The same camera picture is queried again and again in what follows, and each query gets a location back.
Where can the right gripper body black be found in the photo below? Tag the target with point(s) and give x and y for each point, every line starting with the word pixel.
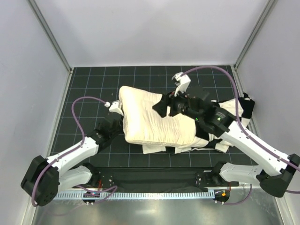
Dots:
pixel 169 103

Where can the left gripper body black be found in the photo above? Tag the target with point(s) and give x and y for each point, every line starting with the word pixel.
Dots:
pixel 116 119

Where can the cream pillow with bear print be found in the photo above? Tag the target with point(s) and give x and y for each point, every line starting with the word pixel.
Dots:
pixel 143 125

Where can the black white checkered pillowcase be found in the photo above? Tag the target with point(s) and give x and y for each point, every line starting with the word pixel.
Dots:
pixel 212 127

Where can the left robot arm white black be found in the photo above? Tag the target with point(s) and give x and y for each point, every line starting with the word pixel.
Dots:
pixel 69 159

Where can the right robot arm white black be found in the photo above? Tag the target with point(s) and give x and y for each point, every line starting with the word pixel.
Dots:
pixel 274 170

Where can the black grid cutting mat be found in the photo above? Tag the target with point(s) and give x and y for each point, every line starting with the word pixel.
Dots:
pixel 83 109

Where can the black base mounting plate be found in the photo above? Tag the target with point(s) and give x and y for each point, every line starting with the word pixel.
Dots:
pixel 155 179

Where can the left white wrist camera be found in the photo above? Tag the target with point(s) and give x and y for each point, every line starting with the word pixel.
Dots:
pixel 116 107

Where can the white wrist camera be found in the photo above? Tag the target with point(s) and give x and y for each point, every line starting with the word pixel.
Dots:
pixel 182 82
pixel 116 107

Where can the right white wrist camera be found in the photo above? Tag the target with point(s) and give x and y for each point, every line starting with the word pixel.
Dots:
pixel 182 82

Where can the slotted white cable duct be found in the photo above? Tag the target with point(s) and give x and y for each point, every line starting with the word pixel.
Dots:
pixel 82 195

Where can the aluminium front frame rail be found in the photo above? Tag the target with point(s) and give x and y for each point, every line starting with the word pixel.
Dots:
pixel 53 182

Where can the right aluminium corner post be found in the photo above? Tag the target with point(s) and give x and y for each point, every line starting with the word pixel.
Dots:
pixel 255 31

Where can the aluminium corner post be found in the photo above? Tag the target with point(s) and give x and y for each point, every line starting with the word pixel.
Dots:
pixel 46 28
pixel 255 31

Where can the left aluminium corner post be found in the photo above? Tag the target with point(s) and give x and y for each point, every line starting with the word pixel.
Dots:
pixel 46 28

